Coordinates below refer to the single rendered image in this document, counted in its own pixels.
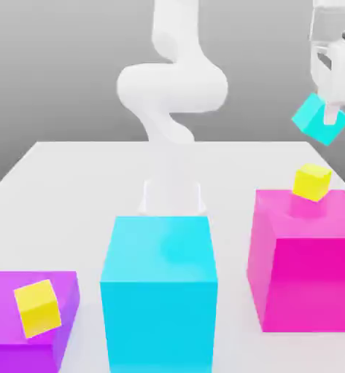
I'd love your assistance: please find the large pink box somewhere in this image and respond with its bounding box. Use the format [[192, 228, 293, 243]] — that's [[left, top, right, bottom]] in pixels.
[[247, 189, 345, 334]]

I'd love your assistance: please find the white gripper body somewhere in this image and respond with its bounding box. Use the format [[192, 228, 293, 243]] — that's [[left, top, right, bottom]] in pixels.
[[309, 42, 345, 108]]

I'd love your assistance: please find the large purple box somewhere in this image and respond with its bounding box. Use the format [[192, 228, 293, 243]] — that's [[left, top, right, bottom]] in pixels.
[[0, 270, 81, 373]]

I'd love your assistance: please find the large cyan box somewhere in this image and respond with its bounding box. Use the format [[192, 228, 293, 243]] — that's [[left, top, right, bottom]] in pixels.
[[99, 215, 219, 373]]

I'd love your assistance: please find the small cyan cube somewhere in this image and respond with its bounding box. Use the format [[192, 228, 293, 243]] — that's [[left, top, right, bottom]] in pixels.
[[291, 92, 345, 147]]

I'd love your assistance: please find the small yellow cube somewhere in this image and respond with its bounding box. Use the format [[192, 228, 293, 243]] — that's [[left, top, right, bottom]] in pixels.
[[13, 278, 63, 339], [292, 163, 333, 203]]

